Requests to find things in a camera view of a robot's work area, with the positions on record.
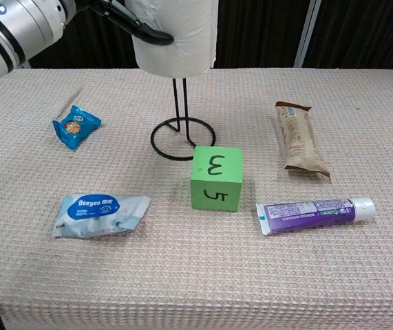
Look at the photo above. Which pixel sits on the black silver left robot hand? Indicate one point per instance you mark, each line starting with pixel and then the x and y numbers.
pixel 120 19

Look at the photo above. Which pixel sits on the white toilet paper roll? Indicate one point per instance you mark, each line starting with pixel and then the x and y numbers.
pixel 182 51

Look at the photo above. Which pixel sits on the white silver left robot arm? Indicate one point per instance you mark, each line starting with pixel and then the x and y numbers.
pixel 10 31

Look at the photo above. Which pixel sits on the dark curtain panel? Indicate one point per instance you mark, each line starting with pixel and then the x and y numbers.
pixel 96 44
pixel 258 34
pixel 368 34

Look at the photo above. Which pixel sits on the blue cookie packet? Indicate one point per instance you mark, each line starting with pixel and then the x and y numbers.
pixel 75 127

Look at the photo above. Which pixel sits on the green numbered foam cube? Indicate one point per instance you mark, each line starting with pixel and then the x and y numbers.
pixel 217 178

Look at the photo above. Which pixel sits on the blue white wet wipes pack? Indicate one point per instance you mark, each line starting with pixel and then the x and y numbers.
pixel 96 214

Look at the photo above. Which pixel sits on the brown snack bar wrapper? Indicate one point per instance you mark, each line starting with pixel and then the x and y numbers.
pixel 299 137

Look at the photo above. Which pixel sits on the beige woven tablecloth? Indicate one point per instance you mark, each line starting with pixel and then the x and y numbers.
pixel 196 275

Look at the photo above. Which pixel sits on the purple white toothpaste tube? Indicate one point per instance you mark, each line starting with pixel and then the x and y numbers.
pixel 303 214

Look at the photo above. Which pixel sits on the white partition post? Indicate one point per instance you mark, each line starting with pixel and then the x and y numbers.
pixel 306 34

